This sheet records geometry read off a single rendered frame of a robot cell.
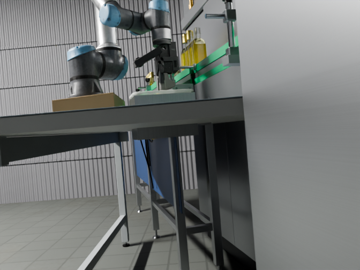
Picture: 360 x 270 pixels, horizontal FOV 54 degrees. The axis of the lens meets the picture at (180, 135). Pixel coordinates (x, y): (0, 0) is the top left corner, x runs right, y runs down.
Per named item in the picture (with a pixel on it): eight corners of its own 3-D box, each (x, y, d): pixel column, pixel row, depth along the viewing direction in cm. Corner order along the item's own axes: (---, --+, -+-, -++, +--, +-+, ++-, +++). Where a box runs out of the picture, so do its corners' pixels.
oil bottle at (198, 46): (209, 85, 155) (205, 36, 154) (197, 85, 153) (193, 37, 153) (205, 87, 160) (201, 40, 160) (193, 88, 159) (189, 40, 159)
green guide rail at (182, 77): (192, 84, 151) (190, 66, 150) (190, 84, 150) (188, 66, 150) (139, 112, 320) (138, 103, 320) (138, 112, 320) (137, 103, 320)
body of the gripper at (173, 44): (179, 72, 131) (177, 39, 131) (156, 73, 129) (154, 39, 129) (175, 75, 138) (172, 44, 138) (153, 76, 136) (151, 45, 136)
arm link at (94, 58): (63, 81, 146) (60, 49, 146) (91, 82, 156) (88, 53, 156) (79, 73, 138) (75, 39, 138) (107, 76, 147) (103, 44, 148)
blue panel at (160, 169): (219, 208, 158) (211, 114, 158) (181, 213, 154) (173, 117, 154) (156, 173, 313) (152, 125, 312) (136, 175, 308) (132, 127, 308)
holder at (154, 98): (211, 112, 128) (209, 91, 128) (136, 118, 122) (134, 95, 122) (197, 115, 145) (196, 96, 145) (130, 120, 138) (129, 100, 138)
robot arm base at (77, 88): (63, 100, 137) (60, 76, 138) (72, 106, 152) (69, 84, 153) (102, 96, 139) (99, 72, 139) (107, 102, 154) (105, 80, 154)
